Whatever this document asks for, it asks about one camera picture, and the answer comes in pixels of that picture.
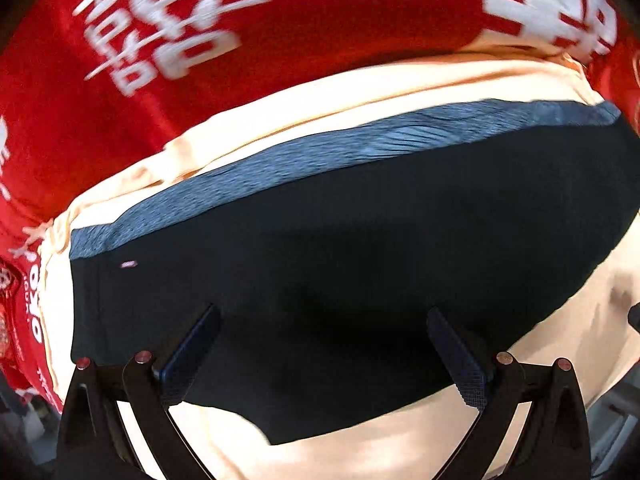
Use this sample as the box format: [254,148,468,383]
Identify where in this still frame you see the black pants with grey trim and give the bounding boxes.
[70,102,639,444]

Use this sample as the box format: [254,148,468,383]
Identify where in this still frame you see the cream cloth sheet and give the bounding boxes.
[38,53,639,479]

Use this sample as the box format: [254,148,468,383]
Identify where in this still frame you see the red blanket with white characters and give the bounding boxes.
[1,0,639,400]

